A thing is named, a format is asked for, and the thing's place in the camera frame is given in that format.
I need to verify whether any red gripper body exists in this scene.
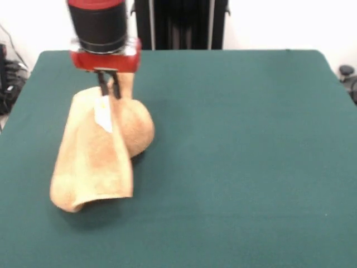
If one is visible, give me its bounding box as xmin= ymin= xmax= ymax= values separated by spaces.
xmin=69 ymin=37 xmax=142 ymax=74

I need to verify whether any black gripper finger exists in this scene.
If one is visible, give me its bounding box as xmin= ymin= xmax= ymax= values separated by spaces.
xmin=110 ymin=71 xmax=122 ymax=100
xmin=97 ymin=70 xmax=110 ymax=97

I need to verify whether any tan terry towel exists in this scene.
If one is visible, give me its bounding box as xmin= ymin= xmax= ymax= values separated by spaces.
xmin=49 ymin=71 xmax=156 ymax=213

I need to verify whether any dark green table cloth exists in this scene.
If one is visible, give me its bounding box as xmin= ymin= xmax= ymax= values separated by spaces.
xmin=0 ymin=49 xmax=357 ymax=268

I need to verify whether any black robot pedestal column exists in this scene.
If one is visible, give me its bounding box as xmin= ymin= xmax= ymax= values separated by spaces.
xmin=128 ymin=0 xmax=232 ymax=51

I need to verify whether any dark pedestal leg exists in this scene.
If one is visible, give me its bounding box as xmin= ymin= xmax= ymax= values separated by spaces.
xmin=0 ymin=43 xmax=30 ymax=116
xmin=339 ymin=64 xmax=357 ymax=106

